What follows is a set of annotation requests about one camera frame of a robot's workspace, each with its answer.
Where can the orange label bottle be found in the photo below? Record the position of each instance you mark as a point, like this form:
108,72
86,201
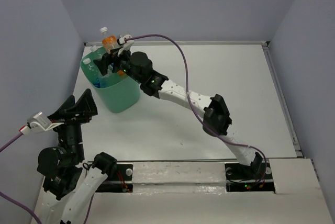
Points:
109,41

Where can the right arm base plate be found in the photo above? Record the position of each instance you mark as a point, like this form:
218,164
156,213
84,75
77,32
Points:
240,179

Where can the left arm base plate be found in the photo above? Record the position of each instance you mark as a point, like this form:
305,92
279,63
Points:
120,181

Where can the green plastic bin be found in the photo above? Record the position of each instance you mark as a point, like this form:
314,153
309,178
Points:
121,92

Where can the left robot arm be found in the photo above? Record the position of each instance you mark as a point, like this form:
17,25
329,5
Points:
63,197

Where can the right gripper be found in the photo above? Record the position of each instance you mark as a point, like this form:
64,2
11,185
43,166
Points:
102,64

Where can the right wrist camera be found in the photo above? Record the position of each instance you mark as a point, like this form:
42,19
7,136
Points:
121,44

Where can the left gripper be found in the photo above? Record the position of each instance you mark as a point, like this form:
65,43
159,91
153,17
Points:
67,113

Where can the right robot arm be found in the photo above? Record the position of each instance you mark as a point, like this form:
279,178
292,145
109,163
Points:
211,111

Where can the white label clear bottle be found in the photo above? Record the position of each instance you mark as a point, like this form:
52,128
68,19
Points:
97,52

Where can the blue label clear bottle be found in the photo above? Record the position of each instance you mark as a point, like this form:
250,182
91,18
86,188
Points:
93,74

